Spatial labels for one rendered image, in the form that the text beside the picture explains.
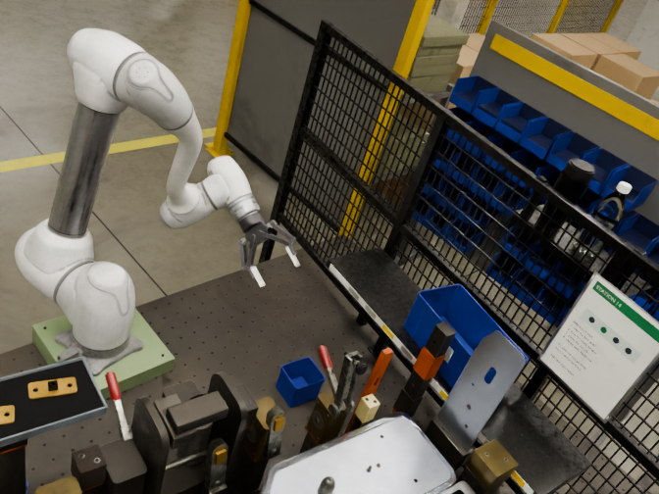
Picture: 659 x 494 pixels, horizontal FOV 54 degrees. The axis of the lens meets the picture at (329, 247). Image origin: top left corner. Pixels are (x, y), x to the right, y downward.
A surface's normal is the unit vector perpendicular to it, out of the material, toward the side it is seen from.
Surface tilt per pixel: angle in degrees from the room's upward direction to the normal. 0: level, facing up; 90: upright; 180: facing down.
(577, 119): 90
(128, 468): 0
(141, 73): 45
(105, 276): 8
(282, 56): 90
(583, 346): 90
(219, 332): 0
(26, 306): 0
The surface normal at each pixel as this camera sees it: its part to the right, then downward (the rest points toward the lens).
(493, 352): -0.79, 0.17
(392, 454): 0.26, -0.77
